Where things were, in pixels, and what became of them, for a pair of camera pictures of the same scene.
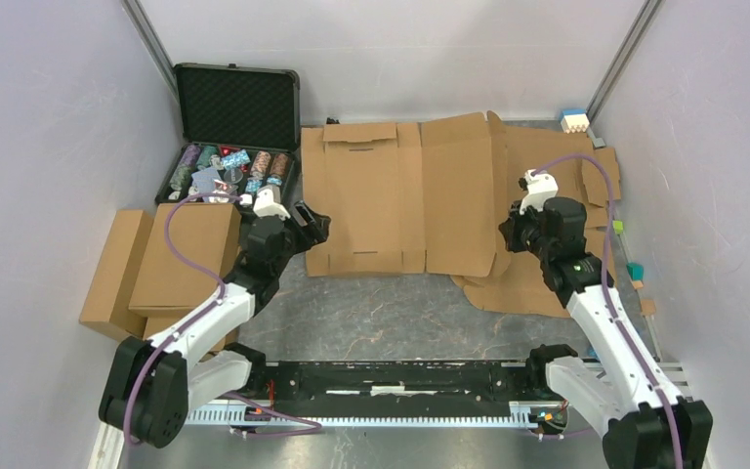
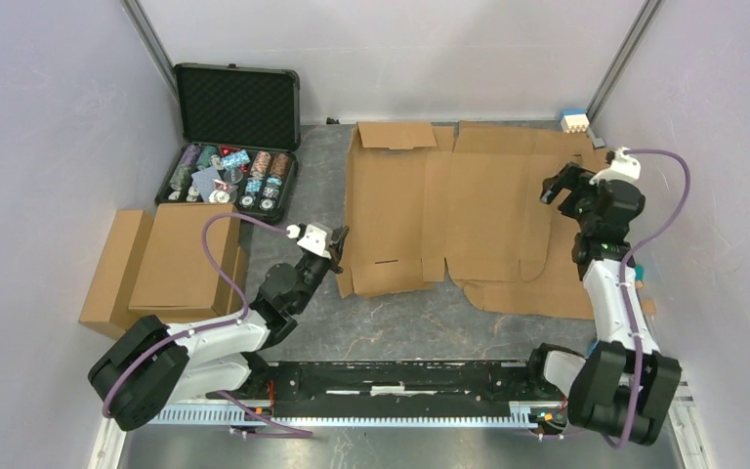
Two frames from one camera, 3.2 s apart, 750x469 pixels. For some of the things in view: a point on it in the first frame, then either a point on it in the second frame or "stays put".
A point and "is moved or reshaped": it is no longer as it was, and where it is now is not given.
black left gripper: x=315 y=230 → x=336 y=248
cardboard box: x=110 y=294 stays put
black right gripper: x=510 y=226 → x=571 y=177
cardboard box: x=413 y=197 is moved or reshaped
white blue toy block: x=574 y=120 stays put
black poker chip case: x=241 y=131 stays put
